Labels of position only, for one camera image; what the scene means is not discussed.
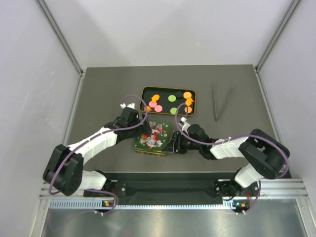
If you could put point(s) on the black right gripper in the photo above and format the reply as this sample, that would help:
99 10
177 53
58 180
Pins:
175 145

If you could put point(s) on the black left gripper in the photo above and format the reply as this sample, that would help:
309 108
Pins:
143 130

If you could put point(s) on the gold square tin lid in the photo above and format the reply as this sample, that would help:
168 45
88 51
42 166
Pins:
153 143

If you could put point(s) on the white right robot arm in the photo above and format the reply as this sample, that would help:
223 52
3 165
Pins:
267 158

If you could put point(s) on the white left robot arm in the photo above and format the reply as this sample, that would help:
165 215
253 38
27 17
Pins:
64 171

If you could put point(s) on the pink round cookie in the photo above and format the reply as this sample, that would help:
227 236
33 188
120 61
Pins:
152 104
158 108

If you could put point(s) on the orange bird cookie left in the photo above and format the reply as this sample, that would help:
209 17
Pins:
155 98

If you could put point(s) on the orange bird cookie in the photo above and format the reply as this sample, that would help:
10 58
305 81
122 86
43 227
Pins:
189 101
155 98

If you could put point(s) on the green round cookie lower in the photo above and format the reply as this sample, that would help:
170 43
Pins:
174 111

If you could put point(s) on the green round cookie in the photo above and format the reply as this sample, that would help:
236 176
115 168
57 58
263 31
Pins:
172 98
174 111

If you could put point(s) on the black rectangular tray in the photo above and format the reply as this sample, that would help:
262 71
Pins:
164 92

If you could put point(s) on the orange round cookie bottom right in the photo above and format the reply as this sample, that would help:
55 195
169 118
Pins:
188 109

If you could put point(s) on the orange round cookie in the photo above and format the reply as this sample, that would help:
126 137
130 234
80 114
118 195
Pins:
188 109
187 95

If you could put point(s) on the green round cookie upper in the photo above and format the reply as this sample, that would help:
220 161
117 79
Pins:
172 98

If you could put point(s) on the orange bird cookie right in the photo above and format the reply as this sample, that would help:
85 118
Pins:
189 101

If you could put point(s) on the black round cookie on tray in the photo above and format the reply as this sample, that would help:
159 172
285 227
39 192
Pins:
179 94

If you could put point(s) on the orange round cookie top right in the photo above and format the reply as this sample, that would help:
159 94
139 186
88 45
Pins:
187 95

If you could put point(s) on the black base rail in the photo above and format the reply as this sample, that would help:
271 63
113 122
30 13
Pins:
176 188

